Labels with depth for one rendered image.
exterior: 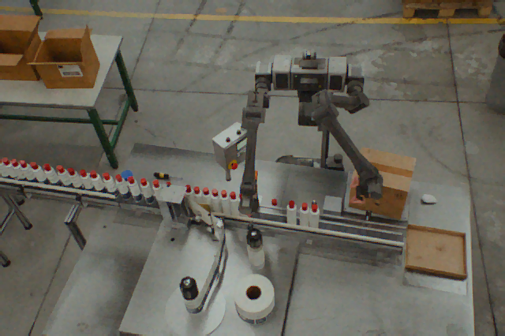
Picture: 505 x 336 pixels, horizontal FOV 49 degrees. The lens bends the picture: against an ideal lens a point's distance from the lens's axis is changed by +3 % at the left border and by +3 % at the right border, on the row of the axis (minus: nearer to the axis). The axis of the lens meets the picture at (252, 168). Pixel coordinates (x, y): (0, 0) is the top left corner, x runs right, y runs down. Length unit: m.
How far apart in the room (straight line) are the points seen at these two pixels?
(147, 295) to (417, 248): 1.47
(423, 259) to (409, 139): 1.83
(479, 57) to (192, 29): 2.80
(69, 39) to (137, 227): 1.68
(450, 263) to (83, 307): 1.95
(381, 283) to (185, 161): 1.42
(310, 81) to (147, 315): 1.49
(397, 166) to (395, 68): 2.39
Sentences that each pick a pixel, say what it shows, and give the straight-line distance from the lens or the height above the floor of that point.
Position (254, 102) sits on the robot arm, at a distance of 2.58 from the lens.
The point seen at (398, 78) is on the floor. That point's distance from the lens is 5.28.
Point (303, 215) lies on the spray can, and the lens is 2.97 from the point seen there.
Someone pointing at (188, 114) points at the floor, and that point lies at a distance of 4.97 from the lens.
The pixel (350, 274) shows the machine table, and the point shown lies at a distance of 3.02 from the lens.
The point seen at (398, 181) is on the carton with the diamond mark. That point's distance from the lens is 3.03.
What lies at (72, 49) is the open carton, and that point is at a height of 0.93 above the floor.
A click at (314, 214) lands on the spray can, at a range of 2.95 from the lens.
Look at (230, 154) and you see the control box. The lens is 2.73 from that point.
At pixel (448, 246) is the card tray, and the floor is 0.83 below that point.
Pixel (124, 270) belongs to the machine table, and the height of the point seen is 0.83.
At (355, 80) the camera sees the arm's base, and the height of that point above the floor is 1.49.
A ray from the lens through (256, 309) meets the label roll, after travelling 2.71.
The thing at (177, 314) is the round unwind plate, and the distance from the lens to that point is 2.89.
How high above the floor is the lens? 3.49
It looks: 51 degrees down
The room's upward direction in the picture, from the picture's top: 6 degrees counter-clockwise
